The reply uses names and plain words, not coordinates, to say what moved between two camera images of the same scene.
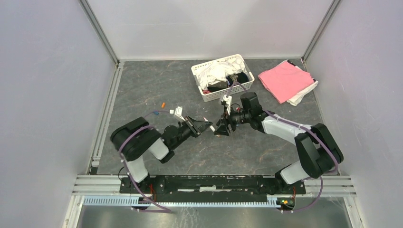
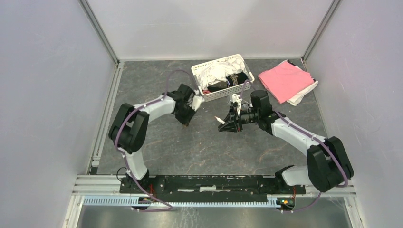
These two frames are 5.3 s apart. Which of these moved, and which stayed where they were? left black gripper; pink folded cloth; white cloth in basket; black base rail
Moved: left black gripper
Stayed: pink folded cloth; black base rail; white cloth in basket
